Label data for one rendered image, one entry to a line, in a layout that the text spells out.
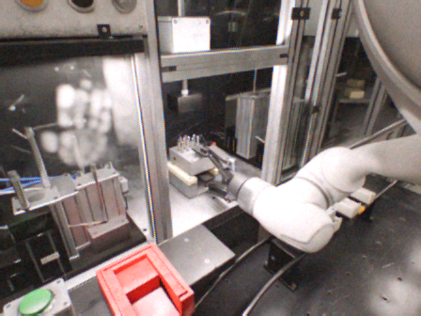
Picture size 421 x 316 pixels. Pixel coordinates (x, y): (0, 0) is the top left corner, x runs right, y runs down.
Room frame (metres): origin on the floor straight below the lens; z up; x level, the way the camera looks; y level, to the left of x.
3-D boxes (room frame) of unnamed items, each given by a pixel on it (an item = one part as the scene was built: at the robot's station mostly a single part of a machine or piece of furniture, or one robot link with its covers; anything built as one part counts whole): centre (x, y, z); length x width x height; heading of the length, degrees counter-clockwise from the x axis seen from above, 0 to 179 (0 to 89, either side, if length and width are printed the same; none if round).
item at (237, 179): (0.59, -0.07, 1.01); 0.09 x 0.07 x 0.08; 38
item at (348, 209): (0.68, -0.37, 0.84); 0.36 x 0.14 x 0.10; 128
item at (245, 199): (0.54, -0.12, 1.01); 0.09 x 0.06 x 0.09; 128
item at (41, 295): (0.24, 0.25, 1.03); 0.04 x 0.04 x 0.02
